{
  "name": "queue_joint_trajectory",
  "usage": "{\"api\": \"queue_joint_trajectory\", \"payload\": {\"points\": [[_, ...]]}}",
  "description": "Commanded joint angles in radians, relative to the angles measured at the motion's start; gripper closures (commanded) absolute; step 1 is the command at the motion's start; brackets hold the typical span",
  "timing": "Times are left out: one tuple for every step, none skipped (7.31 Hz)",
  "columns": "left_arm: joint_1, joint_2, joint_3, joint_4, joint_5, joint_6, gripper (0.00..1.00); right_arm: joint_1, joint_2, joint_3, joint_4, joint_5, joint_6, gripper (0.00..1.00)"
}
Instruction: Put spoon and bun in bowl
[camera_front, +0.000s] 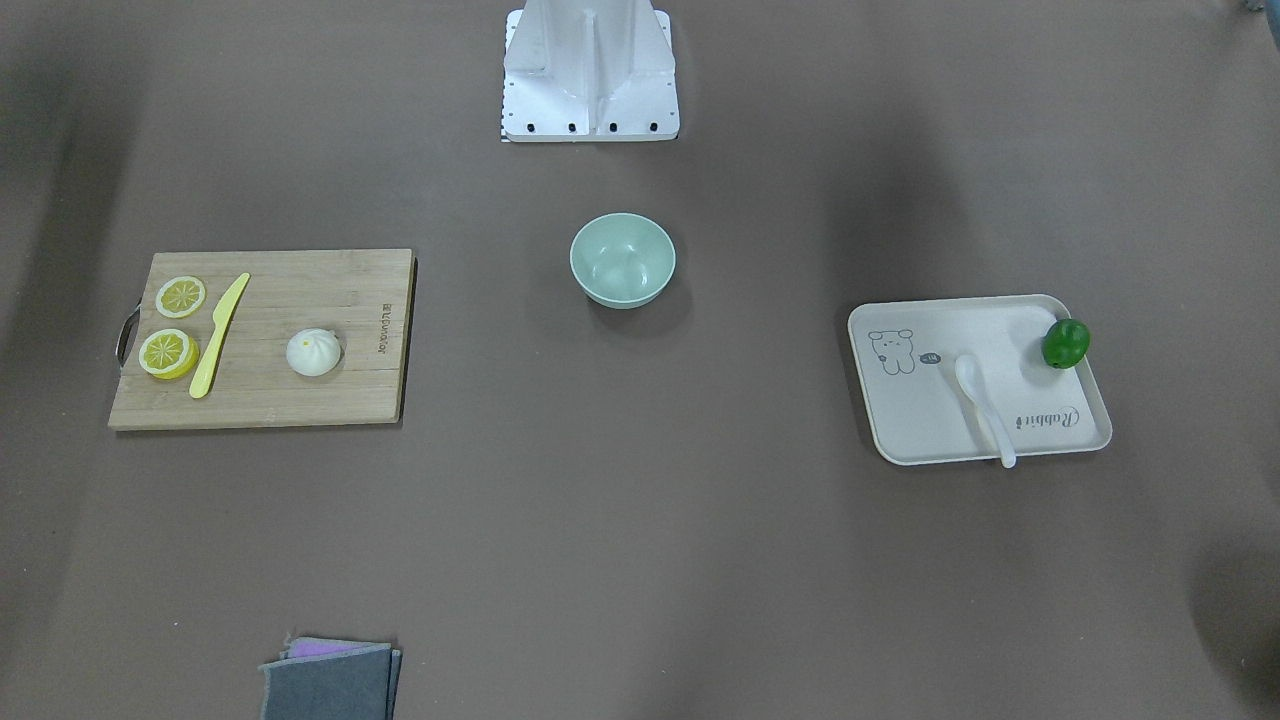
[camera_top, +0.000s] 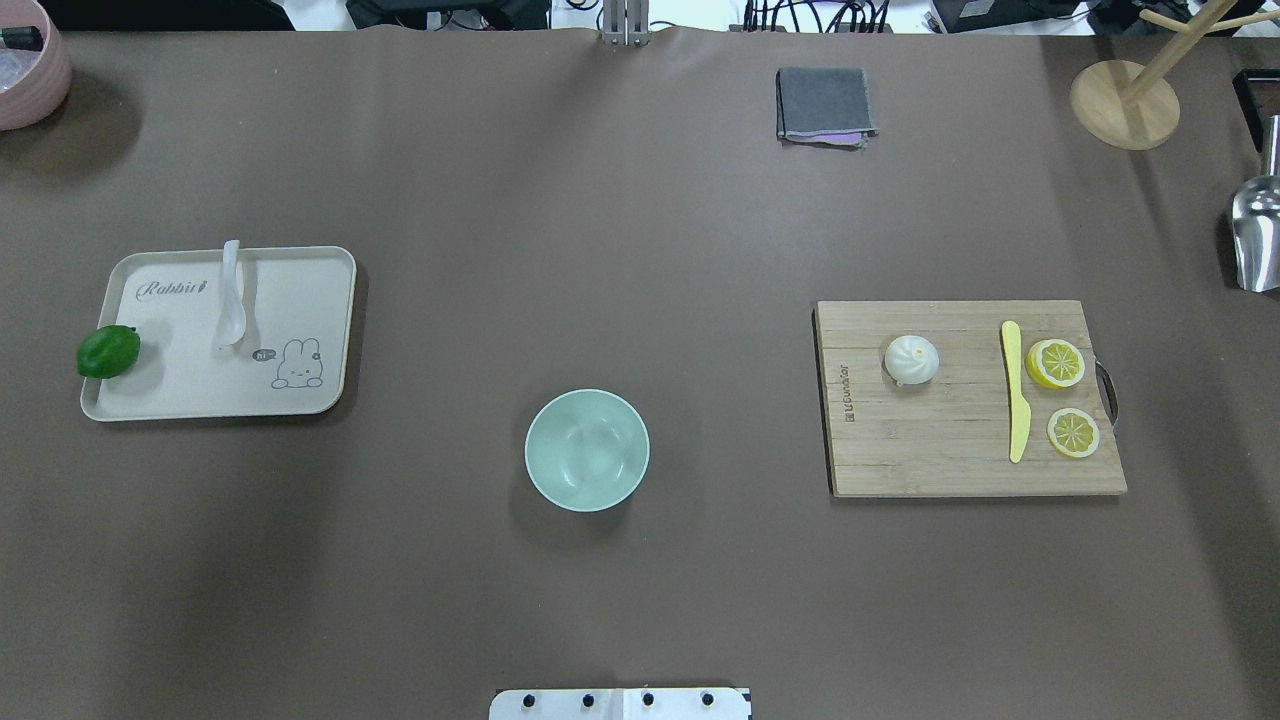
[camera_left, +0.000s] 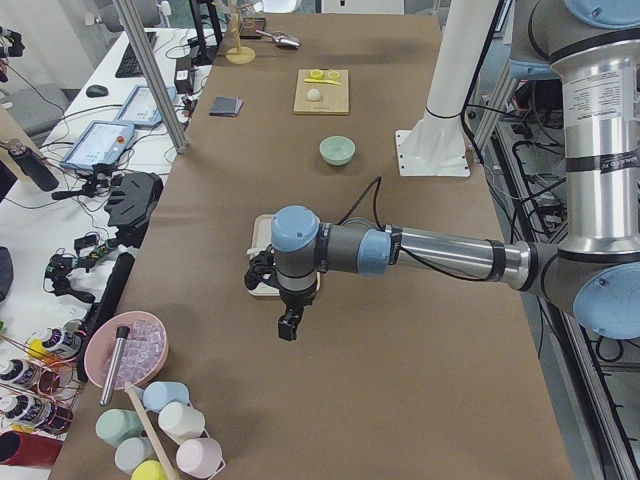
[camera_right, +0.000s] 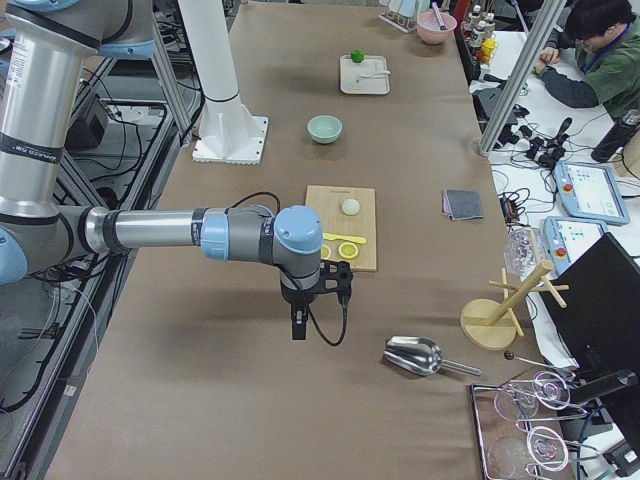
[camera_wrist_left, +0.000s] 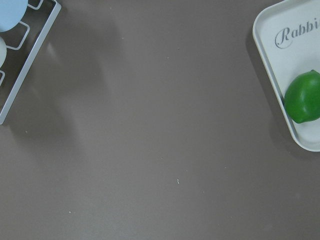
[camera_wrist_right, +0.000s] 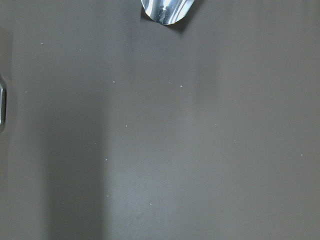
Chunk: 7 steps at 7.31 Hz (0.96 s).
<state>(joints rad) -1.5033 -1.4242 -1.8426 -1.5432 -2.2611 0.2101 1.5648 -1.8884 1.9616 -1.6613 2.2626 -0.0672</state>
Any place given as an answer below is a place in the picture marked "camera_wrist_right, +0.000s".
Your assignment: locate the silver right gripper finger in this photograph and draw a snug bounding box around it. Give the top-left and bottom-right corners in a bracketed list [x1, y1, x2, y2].
[141, 0, 187, 26]

